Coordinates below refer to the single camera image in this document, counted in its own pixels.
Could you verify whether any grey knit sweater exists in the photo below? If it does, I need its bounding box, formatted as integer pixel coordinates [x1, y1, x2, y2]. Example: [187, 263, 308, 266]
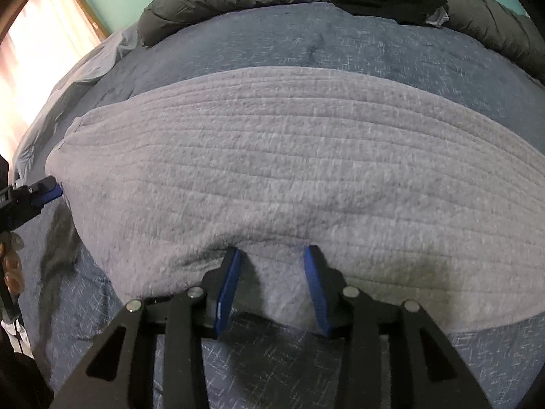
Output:
[45, 67, 545, 334]

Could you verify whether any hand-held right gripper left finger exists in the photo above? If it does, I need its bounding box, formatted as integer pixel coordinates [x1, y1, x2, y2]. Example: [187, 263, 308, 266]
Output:
[49, 246, 243, 409]

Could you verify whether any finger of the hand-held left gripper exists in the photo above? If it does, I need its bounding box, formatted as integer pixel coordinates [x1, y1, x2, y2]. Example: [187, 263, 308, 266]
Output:
[19, 187, 63, 222]
[15, 176, 57, 197]

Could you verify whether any wooden window frame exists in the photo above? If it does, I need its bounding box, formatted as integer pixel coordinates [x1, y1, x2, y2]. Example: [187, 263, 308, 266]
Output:
[70, 0, 111, 41]

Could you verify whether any pale lilac cloth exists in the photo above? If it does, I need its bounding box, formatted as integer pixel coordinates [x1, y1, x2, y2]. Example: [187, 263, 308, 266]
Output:
[425, 6, 450, 27]

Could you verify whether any pale grey blanket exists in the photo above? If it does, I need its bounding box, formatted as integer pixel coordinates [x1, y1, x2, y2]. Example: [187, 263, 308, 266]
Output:
[11, 26, 143, 180]

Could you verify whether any blue bed sheet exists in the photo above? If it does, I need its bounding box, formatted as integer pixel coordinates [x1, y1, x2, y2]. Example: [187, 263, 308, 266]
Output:
[9, 2, 545, 409]

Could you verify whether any person's left hand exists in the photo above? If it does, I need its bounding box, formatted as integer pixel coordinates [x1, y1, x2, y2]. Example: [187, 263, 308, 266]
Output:
[0, 233, 24, 296]

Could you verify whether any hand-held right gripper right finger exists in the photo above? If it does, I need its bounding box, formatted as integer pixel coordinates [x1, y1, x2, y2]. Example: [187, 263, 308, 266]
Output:
[303, 245, 495, 409]

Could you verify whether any pink curtain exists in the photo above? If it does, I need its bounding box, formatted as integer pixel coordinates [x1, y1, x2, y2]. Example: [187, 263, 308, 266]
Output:
[0, 0, 105, 150]

